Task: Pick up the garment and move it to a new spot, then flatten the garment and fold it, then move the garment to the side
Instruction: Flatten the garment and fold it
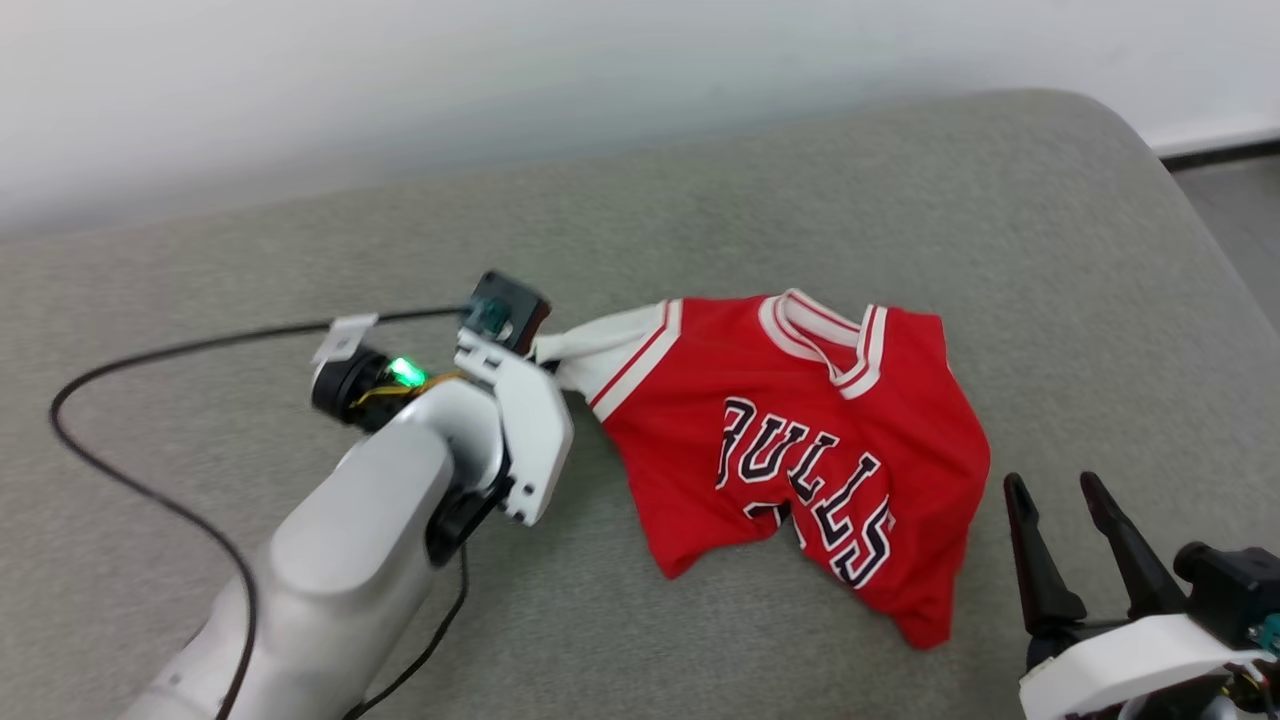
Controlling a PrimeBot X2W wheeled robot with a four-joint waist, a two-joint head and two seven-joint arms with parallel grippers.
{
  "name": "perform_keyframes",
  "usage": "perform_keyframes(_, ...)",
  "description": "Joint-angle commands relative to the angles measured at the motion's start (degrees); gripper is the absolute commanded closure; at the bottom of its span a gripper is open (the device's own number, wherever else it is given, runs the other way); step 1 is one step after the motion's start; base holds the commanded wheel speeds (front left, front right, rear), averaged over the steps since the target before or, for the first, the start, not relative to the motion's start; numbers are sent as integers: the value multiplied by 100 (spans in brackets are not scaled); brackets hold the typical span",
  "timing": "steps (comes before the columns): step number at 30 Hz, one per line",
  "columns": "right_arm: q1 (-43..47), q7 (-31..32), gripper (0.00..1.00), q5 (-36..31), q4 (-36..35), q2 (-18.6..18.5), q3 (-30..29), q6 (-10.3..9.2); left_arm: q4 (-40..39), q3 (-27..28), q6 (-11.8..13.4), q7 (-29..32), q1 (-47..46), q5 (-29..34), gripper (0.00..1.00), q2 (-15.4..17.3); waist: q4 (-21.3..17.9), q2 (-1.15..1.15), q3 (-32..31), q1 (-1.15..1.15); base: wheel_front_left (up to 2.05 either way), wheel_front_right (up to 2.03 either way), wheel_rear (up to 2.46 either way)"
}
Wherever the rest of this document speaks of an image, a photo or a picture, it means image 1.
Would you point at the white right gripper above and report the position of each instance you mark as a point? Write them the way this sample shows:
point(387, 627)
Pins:
point(1130, 660)

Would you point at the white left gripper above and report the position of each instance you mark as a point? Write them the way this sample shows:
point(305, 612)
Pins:
point(535, 430)

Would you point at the red Bulls basketball jersey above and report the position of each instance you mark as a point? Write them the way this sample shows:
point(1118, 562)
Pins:
point(800, 450)

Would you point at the grey fabric sofa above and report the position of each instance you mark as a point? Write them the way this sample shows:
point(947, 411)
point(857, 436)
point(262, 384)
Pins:
point(300, 250)

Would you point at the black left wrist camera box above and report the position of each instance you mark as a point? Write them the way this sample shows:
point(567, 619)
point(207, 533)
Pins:
point(515, 305)

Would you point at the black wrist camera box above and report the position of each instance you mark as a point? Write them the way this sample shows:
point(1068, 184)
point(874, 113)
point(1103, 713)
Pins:
point(1230, 590)
point(515, 305)

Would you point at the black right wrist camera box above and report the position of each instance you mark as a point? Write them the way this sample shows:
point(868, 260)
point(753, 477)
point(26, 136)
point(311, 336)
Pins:
point(1230, 590)

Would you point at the black wall baseboard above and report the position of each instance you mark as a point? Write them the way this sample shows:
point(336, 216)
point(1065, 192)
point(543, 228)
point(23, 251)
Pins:
point(1220, 152)

